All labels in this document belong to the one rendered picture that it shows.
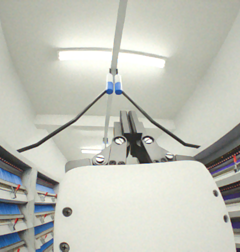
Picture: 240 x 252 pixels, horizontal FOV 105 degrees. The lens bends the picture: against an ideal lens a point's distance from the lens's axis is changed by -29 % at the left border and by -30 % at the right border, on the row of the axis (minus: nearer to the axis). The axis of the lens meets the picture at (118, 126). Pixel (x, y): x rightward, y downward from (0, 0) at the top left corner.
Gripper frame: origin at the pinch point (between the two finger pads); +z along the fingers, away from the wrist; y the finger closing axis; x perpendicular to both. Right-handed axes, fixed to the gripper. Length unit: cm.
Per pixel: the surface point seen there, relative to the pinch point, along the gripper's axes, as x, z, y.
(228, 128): -22, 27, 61
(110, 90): -29, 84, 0
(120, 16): 29, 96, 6
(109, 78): -22, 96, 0
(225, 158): -45, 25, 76
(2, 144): -28, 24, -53
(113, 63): -13, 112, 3
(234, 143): -34, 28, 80
